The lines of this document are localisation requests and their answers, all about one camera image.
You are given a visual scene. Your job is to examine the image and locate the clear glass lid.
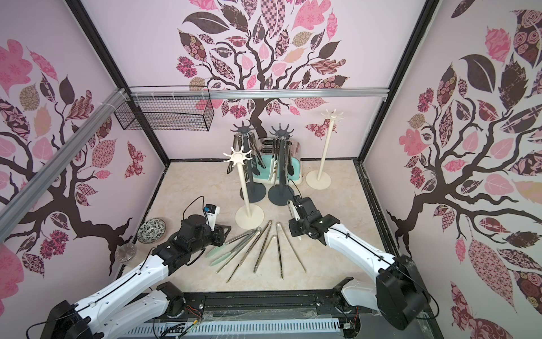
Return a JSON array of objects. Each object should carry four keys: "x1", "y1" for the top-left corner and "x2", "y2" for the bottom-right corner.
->
[{"x1": 114, "y1": 242, "x2": 137, "y2": 264}]

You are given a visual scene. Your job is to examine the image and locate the short steel tongs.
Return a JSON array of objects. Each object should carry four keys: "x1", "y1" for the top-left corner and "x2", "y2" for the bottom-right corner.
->
[{"x1": 253, "y1": 234, "x2": 285, "y2": 280}]

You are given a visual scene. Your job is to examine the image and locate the grey utensil rack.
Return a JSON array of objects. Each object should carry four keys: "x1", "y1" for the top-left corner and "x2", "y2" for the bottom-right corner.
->
[{"x1": 268, "y1": 124, "x2": 294, "y2": 206}]

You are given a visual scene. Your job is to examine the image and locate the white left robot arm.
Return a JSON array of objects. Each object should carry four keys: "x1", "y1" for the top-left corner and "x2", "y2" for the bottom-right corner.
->
[{"x1": 41, "y1": 215, "x2": 231, "y2": 338}]

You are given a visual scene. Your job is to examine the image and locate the grey utensil rack stand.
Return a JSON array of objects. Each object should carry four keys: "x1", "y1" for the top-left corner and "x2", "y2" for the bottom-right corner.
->
[{"x1": 231, "y1": 121, "x2": 267, "y2": 203}]

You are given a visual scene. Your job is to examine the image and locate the green silicone tip tongs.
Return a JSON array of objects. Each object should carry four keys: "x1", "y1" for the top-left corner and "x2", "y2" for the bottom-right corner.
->
[{"x1": 206, "y1": 227, "x2": 261, "y2": 267}]

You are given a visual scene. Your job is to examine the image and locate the black wire basket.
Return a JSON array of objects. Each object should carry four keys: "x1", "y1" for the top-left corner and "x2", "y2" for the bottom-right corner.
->
[{"x1": 114, "y1": 85, "x2": 215, "y2": 131}]

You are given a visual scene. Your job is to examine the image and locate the black nylon tongs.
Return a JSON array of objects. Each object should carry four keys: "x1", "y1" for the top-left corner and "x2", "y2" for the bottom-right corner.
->
[{"x1": 287, "y1": 139, "x2": 301, "y2": 181}]

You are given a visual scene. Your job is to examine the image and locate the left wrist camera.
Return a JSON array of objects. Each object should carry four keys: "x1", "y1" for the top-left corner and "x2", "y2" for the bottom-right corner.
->
[{"x1": 203, "y1": 203, "x2": 220, "y2": 231}]

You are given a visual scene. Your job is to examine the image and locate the steel tongs white tips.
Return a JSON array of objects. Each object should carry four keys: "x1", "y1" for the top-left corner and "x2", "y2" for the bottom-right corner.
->
[{"x1": 270, "y1": 138, "x2": 279, "y2": 185}]

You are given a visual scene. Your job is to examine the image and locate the aluminium frame rail left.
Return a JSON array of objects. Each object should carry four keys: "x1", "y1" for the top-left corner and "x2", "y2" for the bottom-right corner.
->
[{"x1": 1, "y1": 88, "x2": 127, "y2": 242}]

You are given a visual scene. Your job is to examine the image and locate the white cable duct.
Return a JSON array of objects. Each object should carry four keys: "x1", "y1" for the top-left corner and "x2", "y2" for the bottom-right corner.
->
[{"x1": 121, "y1": 319, "x2": 342, "y2": 338}]

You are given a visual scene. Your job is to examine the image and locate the aluminium frame rail back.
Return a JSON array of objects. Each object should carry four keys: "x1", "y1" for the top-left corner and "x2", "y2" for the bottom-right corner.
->
[{"x1": 130, "y1": 87, "x2": 390, "y2": 100}]

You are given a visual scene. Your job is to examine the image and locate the long steel tongs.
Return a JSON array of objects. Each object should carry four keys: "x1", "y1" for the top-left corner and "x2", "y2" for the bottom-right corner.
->
[{"x1": 227, "y1": 227, "x2": 263, "y2": 283}]

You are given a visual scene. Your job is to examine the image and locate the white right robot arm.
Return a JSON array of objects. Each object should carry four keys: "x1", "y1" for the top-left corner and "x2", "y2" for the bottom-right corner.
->
[{"x1": 287, "y1": 196, "x2": 432, "y2": 330}]

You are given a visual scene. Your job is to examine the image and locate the aluminium frame rail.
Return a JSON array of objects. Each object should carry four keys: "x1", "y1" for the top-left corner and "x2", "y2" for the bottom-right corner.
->
[
  {"x1": 1, "y1": 88, "x2": 127, "y2": 242},
  {"x1": 130, "y1": 87, "x2": 390, "y2": 100}
]

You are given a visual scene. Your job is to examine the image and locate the cream utensil rack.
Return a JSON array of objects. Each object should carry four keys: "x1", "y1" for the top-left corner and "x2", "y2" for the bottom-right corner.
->
[
  {"x1": 306, "y1": 110, "x2": 344, "y2": 190},
  {"x1": 224, "y1": 147, "x2": 265, "y2": 230}
]

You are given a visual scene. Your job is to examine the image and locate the black silicone tip tongs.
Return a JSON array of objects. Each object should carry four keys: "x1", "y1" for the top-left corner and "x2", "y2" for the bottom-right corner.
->
[{"x1": 248, "y1": 132, "x2": 267, "y2": 175}]

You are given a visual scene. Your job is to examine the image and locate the white handled tongs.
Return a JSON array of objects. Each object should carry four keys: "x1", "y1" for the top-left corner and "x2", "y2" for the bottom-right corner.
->
[{"x1": 287, "y1": 200, "x2": 303, "y2": 237}]

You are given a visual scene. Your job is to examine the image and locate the mint green toaster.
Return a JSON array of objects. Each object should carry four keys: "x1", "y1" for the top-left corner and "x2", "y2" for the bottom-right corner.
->
[{"x1": 253, "y1": 137, "x2": 303, "y2": 184}]

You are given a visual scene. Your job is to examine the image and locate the slim steel tongs centre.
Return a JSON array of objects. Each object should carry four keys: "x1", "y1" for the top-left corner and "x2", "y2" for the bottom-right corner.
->
[{"x1": 253, "y1": 220, "x2": 272, "y2": 274}]

